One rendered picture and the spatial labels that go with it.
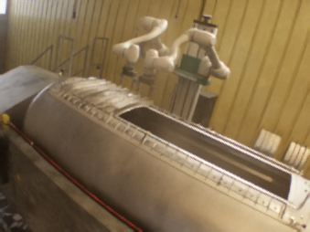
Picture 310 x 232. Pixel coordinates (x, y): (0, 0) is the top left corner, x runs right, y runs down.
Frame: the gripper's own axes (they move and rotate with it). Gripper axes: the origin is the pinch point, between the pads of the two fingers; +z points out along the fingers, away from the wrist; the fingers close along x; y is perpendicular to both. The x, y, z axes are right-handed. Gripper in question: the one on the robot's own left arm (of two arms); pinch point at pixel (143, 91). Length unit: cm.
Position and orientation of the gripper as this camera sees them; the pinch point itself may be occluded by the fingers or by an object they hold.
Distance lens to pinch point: 210.0
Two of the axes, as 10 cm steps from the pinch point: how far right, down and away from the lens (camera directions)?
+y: -5.2, 2.0, -8.3
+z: -2.3, 9.0, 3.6
